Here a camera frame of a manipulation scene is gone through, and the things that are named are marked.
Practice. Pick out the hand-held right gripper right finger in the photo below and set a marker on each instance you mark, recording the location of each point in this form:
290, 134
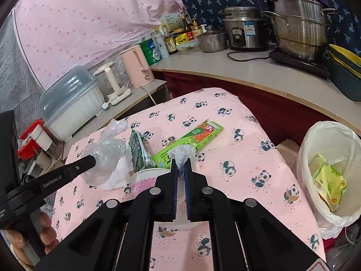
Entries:
188, 192

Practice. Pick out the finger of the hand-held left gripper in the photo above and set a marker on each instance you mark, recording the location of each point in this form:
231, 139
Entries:
83, 165

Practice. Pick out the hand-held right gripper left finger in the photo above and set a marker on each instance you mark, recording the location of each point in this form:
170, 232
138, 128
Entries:
174, 186

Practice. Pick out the clear plastic bag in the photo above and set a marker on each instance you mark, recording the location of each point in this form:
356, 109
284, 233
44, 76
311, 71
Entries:
105, 153

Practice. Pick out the white wrapper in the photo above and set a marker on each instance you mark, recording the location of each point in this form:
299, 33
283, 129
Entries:
182, 153

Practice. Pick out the bin with white liner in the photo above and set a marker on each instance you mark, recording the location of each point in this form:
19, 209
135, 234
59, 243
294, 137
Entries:
307, 161

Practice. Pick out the yellow green snack packet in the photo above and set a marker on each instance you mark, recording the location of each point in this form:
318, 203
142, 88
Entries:
328, 177

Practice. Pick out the person's left hand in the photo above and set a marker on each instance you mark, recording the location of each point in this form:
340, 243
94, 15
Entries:
48, 231

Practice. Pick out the pink white paper bowl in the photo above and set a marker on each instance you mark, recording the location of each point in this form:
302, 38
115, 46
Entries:
146, 180

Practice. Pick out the small green drink carton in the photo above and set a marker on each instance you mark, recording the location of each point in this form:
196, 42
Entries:
138, 152

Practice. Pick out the flat green carton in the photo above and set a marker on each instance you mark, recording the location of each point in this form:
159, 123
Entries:
194, 139

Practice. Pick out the black box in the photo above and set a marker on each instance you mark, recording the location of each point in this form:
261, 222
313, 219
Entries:
8, 146

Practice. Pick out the white dish box with lid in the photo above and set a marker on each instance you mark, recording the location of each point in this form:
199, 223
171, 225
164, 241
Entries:
70, 110

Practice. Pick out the red white container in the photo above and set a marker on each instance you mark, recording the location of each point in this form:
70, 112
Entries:
32, 137

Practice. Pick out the pink panda print cloth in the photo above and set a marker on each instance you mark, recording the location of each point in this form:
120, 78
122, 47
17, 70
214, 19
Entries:
242, 158

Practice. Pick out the red cloth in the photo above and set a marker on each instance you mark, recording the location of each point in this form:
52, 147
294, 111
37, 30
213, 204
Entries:
253, 104

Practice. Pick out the pink electric kettle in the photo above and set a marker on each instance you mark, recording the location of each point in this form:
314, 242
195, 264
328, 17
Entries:
136, 65

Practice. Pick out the grey patterned cloth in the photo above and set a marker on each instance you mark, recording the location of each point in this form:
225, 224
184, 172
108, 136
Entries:
17, 70

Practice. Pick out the green can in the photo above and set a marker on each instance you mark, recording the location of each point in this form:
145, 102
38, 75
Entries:
149, 50

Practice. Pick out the white bottle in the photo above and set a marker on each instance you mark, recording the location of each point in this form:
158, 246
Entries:
160, 45

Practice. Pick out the yellow food container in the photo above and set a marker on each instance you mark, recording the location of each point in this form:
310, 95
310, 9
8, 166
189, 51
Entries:
186, 43

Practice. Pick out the dark sauce bottle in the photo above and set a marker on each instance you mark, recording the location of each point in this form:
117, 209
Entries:
170, 42

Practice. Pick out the small steel pot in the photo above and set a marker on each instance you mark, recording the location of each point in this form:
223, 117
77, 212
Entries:
211, 41

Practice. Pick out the slim dark bottle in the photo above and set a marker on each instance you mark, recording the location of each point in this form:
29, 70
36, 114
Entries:
187, 29

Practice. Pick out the yellow pump bottle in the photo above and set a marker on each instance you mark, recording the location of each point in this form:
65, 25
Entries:
196, 29

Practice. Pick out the white green box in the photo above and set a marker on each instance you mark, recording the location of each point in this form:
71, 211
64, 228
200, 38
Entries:
172, 21

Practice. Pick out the black induction cooktop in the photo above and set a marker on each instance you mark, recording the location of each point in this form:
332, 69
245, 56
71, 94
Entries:
299, 63

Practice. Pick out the steel rice cooker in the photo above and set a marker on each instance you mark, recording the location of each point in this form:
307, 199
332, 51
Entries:
244, 31

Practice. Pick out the blue basin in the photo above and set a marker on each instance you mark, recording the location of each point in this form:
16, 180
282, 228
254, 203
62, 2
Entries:
342, 84

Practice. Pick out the steel steamer pot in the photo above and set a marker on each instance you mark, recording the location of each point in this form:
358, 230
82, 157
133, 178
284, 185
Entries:
299, 28

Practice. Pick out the yellow basin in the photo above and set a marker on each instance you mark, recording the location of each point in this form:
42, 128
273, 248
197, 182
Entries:
345, 58

